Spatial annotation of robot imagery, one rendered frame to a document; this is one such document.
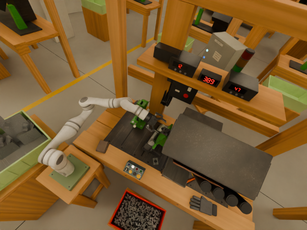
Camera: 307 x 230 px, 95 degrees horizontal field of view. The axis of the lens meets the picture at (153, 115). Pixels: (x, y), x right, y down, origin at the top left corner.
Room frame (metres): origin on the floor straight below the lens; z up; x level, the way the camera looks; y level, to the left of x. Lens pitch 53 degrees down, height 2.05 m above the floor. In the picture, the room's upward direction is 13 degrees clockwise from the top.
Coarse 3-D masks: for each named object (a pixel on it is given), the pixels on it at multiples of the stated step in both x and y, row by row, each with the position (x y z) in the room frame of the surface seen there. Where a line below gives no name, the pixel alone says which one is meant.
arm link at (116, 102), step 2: (118, 98) 0.66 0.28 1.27; (120, 98) 0.66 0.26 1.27; (122, 98) 0.67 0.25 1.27; (124, 98) 0.65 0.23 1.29; (126, 98) 0.65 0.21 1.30; (128, 98) 0.66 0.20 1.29; (130, 98) 0.67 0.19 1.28; (112, 100) 0.62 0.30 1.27; (114, 100) 0.62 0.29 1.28; (116, 100) 0.63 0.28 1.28; (118, 100) 0.64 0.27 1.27; (120, 100) 0.65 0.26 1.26; (130, 100) 0.64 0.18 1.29; (112, 102) 0.61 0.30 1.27; (114, 102) 0.61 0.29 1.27; (116, 102) 0.61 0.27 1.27; (118, 102) 0.63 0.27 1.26; (112, 104) 0.60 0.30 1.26; (114, 104) 0.60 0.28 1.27; (116, 104) 0.60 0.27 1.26; (118, 104) 0.62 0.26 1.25; (114, 106) 0.59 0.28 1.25; (116, 106) 0.60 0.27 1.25; (118, 106) 0.61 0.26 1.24; (120, 106) 0.62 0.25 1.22
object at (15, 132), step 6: (18, 114) 0.46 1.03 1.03; (0, 120) 0.38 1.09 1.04; (6, 120) 0.39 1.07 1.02; (12, 120) 0.41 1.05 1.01; (18, 120) 0.43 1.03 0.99; (24, 120) 0.45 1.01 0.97; (0, 126) 0.35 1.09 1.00; (12, 126) 0.38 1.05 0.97; (18, 126) 0.40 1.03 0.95; (6, 132) 0.33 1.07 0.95; (12, 132) 0.35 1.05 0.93; (18, 132) 0.36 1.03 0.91; (24, 132) 0.37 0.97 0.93; (30, 132) 0.38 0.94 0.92; (36, 132) 0.40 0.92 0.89; (12, 138) 0.31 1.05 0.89; (18, 138) 0.32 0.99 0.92; (24, 138) 0.33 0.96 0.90; (30, 138) 0.35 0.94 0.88; (36, 138) 0.37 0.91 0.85; (24, 144) 0.30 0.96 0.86
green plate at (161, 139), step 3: (168, 126) 0.55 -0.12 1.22; (171, 126) 0.52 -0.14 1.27; (159, 135) 0.53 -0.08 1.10; (162, 135) 0.49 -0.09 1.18; (159, 138) 0.48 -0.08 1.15; (162, 138) 0.44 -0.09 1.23; (165, 138) 0.43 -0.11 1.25; (156, 141) 0.47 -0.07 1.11; (159, 141) 0.44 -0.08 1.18; (162, 141) 0.45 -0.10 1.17; (156, 144) 0.44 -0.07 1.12; (159, 144) 0.45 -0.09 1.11; (162, 144) 0.45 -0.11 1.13
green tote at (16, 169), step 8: (24, 112) 0.52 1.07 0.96; (32, 120) 0.47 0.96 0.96; (0, 128) 0.37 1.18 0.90; (40, 128) 0.42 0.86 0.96; (48, 136) 0.37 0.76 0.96; (32, 152) 0.23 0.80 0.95; (40, 152) 0.26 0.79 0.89; (24, 160) 0.18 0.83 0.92; (32, 160) 0.20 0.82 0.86; (8, 168) 0.10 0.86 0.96; (16, 168) 0.12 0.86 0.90; (24, 168) 0.13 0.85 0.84; (0, 176) 0.05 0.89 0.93; (8, 176) 0.06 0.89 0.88; (16, 176) 0.08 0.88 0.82; (0, 184) 0.01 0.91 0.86; (8, 184) 0.02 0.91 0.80
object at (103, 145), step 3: (102, 141) 0.44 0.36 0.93; (105, 141) 0.45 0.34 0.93; (99, 144) 0.42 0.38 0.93; (102, 144) 0.42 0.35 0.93; (105, 144) 0.43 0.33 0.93; (108, 144) 0.44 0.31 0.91; (99, 147) 0.39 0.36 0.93; (102, 147) 0.40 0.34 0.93; (105, 147) 0.40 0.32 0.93; (96, 150) 0.36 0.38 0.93; (99, 150) 0.37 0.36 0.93; (102, 150) 0.37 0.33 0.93; (105, 150) 0.38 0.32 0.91
